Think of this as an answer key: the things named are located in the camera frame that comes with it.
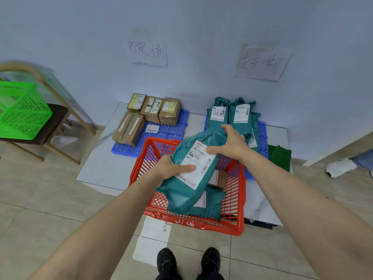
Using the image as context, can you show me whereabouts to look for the person's right hand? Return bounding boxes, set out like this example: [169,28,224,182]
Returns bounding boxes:
[205,124,253,166]

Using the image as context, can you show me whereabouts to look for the person's left hand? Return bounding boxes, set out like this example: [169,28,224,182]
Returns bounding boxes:
[153,154,196,187]

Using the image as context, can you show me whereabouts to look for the blue plastic pallet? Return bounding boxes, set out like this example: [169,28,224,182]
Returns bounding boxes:
[204,115,269,181]
[111,109,189,158]

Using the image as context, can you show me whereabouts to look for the handwritten label teal mailer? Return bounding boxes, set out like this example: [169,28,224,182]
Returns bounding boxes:
[206,97,231,133]

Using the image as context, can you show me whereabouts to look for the long cardboard box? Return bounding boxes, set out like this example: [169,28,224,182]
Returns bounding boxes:
[207,169,228,191]

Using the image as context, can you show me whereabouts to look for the large taped cardboard box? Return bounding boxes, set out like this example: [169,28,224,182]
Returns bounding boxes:
[112,111,146,147]

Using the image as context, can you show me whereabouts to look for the small cardboard box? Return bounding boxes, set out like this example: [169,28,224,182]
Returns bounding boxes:
[158,98,181,126]

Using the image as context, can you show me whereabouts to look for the taped brown cardboard box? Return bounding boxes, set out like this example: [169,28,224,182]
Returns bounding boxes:
[139,96,164,124]

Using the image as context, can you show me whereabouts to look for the red plastic basket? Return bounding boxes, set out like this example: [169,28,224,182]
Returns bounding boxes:
[129,136,247,236]

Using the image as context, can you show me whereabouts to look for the yellow label cardboard box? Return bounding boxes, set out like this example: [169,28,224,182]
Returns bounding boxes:
[127,93,147,114]

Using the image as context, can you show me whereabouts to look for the person's right forearm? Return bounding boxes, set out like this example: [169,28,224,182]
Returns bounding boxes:
[242,150,373,280]

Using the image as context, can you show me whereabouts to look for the person's left forearm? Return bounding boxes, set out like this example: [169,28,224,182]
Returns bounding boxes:
[28,175,164,280]

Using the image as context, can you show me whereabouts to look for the person's black left shoe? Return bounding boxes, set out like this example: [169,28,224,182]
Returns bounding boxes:
[156,247,178,280]

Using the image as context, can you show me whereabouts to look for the person's black shoe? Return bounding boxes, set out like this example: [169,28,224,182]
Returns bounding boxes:
[201,247,221,280]
[156,247,178,280]

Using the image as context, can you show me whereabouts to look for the person's black right shoe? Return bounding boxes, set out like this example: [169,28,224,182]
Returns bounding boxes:
[201,247,221,280]

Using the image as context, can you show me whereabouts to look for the green plastic basket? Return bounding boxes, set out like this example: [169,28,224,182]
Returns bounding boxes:
[0,80,54,140]

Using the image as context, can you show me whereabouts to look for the green cloth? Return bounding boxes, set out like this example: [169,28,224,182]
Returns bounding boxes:
[267,145,293,172]

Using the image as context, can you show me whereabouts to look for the wooden chair dark seat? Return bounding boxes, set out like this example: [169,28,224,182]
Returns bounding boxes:
[0,61,97,166]

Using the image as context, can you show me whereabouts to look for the straight-edge paper wall sign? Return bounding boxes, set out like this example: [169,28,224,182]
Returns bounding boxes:
[234,42,293,82]

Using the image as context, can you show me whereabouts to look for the torn-edge paper wall sign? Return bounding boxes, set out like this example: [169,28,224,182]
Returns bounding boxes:
[127,27,169,68]

